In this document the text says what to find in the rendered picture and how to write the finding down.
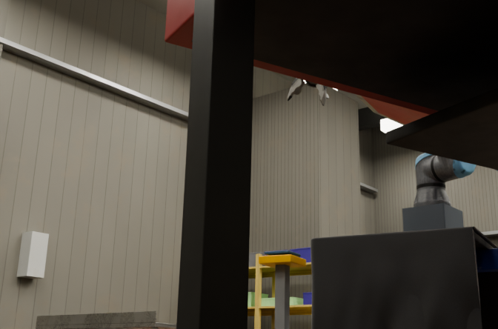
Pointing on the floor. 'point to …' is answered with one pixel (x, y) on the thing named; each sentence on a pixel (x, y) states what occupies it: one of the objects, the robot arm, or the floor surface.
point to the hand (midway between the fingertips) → (304, 102)
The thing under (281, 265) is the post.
